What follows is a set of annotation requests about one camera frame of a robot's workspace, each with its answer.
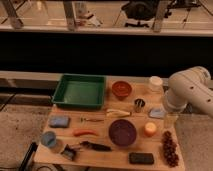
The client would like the bunch of red grapes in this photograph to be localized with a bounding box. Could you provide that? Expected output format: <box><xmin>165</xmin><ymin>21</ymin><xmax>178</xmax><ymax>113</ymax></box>
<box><xmin>162</xmin><ymin>131</ymin><xmax>179</xmax><ymax>167</ymax></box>

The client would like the orange bowl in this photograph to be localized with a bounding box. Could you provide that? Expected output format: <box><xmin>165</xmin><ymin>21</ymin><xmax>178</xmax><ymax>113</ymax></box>
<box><xmin>112</xmin><ymin>81</ymin><xmax>132</xmax><ymax>99</ymax></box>

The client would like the small metal utensil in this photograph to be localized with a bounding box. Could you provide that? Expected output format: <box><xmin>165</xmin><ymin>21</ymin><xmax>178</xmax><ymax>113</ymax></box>
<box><xmin>80</xmin><ymin>117</ymin><xmax>104</xmax><ymax>122</ymax></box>

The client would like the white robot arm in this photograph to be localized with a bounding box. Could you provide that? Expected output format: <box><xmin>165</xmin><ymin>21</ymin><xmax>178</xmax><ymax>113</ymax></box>
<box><xmin>162</xmin><ymin>66</ymin><xmax>213</xmax><ymax>129</ymax></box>

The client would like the black sponge block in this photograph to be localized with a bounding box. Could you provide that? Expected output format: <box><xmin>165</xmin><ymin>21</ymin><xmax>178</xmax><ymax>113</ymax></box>
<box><xmin>129</xmin><ymin>153</ymin><xmax>154</xmax><ymax>164</ymax></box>

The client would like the blue cup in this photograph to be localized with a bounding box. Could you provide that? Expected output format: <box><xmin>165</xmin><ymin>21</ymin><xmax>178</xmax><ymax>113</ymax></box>
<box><xmin>41</xmin><ymin>131</ymin><xmax>57</xmax><ymax>148</ymax></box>

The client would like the green plastic tray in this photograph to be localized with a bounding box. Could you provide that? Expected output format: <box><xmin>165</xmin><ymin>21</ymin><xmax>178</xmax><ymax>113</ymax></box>
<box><xmin>52</xmin><ymin>74</ymin><xmax>106</xmax><ymax>109</ymax></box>

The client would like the orange apple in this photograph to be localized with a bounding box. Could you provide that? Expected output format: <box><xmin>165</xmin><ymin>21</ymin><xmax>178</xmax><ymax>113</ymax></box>
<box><xmin>144</xmin><ymin>122</ymin><xmax>157</xmax><ymax>137</ymax></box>

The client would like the black marker tool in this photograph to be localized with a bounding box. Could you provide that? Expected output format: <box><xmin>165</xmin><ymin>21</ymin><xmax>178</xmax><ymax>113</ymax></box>
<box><xmin>80</xmin><ymin>141</ymin><xmax>112</xmax><ymax>152</ymax></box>

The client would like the orange carrot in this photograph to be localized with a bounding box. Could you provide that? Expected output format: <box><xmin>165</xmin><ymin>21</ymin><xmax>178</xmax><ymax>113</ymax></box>
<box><xmin>72</xmin><ymin>129</ymin><xmax>99</xmax><ymax>136</ymax></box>

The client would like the metal cup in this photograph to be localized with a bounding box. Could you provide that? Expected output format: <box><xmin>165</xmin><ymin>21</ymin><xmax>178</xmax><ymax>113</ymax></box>
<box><xmin>134</xmin><ymin>98</ymin><xmax>145</xmax><ymax>113</ymax></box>

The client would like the purple bowl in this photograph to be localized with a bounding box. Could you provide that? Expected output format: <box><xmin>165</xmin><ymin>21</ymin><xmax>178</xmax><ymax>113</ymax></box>
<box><xmin>108</xmin><ymin>119</ymin><xmax>137</xmax><ymax>147</ymax></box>

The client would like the light blue cloth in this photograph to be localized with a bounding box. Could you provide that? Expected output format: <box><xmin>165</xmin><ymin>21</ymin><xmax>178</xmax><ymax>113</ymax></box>
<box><xmin>149</xmin><ymin>108</ymin><xmax>165</xmax><ymax>119</ymax></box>

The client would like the black binder clip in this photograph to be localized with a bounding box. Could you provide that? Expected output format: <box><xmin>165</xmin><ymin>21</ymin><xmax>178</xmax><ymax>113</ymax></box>
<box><xmin>61</xmin><ymin>145</ymin><xmax>79</xmax><ymax>161</ymax></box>

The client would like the blue sponge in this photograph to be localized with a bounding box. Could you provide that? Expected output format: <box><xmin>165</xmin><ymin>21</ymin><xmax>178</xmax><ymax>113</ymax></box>
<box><xmin>49</xmin><ymin>116</ymin><xmax>70</xmax><ymax>128</ymax></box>

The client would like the black office chair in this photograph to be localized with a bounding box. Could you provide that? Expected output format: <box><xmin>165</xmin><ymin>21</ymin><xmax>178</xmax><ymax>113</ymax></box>
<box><xmin>121</xmin><ymin>0</ymin><xmax>159</xmax><ymax>28</ymax></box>

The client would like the yellow banana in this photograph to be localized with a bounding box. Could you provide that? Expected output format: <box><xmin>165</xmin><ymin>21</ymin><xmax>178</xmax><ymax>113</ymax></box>
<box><xmin>106</xmin><ymin>109</ymin><xmax>131</xmax><ymax>117</ymax></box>

